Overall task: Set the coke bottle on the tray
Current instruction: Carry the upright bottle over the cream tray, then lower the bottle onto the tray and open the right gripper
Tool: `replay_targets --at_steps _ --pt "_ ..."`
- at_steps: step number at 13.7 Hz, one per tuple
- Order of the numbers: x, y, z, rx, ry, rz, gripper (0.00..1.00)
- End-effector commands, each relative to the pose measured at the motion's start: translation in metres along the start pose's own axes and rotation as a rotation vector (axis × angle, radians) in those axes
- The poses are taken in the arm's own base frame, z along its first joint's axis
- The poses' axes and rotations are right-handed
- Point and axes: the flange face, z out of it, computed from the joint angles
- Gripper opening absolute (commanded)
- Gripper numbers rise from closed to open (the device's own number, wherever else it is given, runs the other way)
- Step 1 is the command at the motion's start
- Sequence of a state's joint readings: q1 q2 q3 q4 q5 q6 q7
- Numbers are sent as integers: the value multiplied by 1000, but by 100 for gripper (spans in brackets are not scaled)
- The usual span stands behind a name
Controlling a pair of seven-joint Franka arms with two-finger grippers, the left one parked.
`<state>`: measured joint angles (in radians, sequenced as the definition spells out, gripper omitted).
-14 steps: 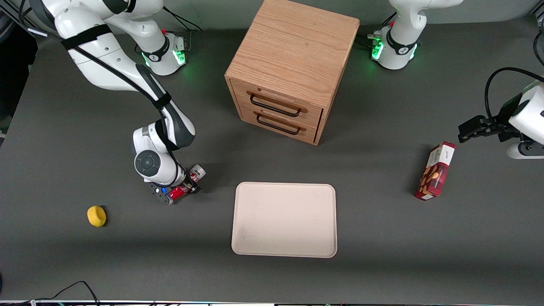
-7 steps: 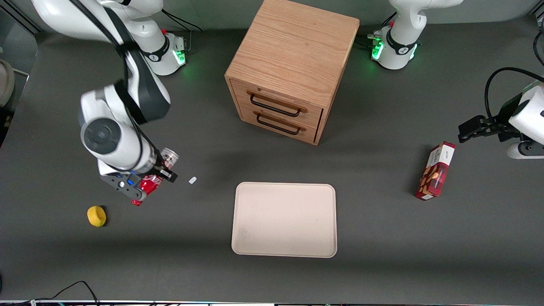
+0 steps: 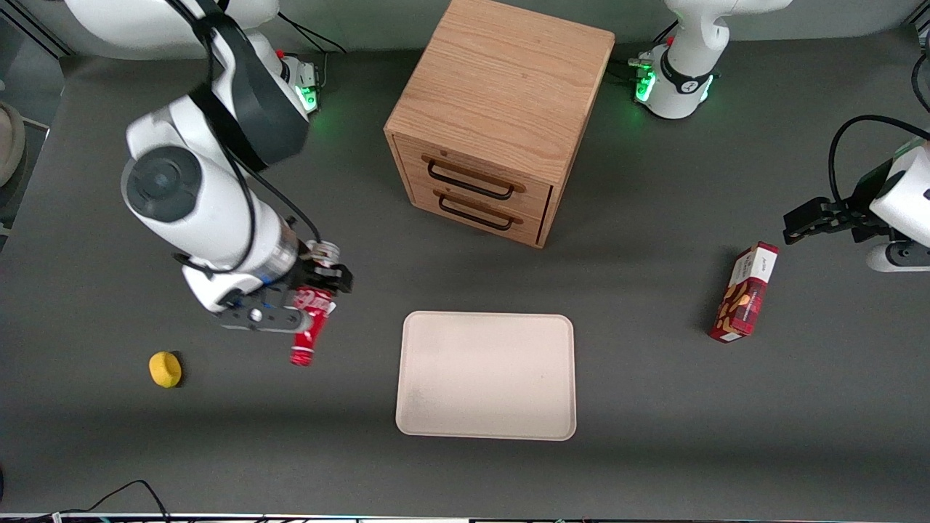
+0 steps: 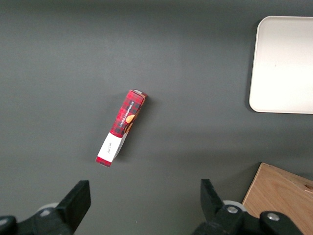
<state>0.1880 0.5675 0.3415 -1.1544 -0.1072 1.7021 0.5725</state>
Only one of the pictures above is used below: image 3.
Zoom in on beige rectangular tray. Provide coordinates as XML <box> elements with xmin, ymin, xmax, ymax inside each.
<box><xmin>395</xmin><ymin>311</ymin><xmax>578</xmax><ymax>442</ymax></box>

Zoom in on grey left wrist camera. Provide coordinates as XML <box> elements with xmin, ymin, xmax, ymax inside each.
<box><xmin>865</xmin><ymin>243</ymin><xmax>930</xmax><ymax>273</ymax></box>

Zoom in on red snack box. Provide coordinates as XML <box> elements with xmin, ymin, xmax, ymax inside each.
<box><xmin>708</xmin><ymin>241</ymin><xmax>780</xmax><ymax>344</ymax></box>

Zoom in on cables at left arm base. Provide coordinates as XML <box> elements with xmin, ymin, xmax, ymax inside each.
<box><xmin>609</xmin><ymin>52</ymin><xmax>656</xmax><ymax>85</ymax></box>

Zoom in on yellow lemon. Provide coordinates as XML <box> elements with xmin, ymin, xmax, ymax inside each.
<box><xmin>148</xmin><ymin>351</ymin><xmax>183</xmax><ymax>389</ymax></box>

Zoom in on wooden drawer front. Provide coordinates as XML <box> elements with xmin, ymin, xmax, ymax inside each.
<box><xmin>396</xmin><ymin>135</ymin><xmax>554</xmax><ymax>220</ymax></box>
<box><xmin>408</xmin><ymin>180</ymin><xmax>546</xmax><ymax>245</ymax></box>

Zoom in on black cable loop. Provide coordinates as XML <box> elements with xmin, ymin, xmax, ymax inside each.
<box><xmin>910</xmin><ymin>49</ymin><xmax>930</xmax><ymax>114</ymax></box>

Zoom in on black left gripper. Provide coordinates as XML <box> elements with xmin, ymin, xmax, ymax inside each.
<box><xmin>783</xmin><ymin>158</ymin><xmax>896</xmax><ymax>245</ymax></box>

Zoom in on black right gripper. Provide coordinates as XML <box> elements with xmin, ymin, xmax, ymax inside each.
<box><xmin>285</xmin><ymin>256</ymin><xmax>355</xmax><ymax>296</ymax></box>

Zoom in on aluminium frame profile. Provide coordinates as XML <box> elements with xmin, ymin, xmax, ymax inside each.
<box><xmin>0</xmin><ymin>0</ymin><xmax>75</xmax><ymax>60</ymax></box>

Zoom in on black cable at table edge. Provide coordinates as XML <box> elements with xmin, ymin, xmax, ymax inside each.
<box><xmin>51</xmin><ymin>479</ymin><xmax>172</xmax><ymax>521</ymax></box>

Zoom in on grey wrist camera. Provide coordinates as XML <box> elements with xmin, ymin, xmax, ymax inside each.
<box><xmin>217</xmin><ymin>302</ymin><xmax>312</xmax><ymax>335</ymax></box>
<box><xmin>865</xmin><ymin>243</ymin><xmax>930</xmax><ymax>273</ymax></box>

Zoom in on wooden drawer cabinet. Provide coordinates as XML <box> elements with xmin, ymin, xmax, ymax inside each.
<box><xmin>384</xmin><ymin>0</ymin><xmax>616</xmax><ymax>250</ymax></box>

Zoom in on round beige object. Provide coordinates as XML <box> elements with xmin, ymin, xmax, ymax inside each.
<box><xmin>0</xmin><ymin>100</ymin><xmax>28</xmax><ymax>188</ymax></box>

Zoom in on red coke bottle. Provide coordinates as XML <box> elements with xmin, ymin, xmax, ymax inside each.
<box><xmin>290</xmin><ymin>241</ymin><xmax>342</xmax><ymax>367</ymax></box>

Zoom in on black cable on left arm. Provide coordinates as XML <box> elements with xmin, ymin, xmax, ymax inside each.
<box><xmin>830</xmin><ymin>114</ymin><xmax>930</xmax><ymax>206</ymax></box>

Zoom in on black drawer handle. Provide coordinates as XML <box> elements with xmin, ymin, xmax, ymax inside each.
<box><xmin>437</xmin><ymin>194</ymin><xmax>514</xmax><ymax>232</ymax></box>
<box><xmin>426</xmin><ymin>161</ymin><xmax>516</xmax><ymax>201</ymax></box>

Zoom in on black cable at right arm base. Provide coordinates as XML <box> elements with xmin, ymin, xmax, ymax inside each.
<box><xmin>279</xmin><ymin>12</ymin><xmax>348</xmax><ymax>56</ymax></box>

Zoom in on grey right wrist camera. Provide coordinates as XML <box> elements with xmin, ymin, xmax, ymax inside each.
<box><xmin>217</xmin><ymin>302</ymin><xmax>312</xmax><ymax>335</ymax></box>

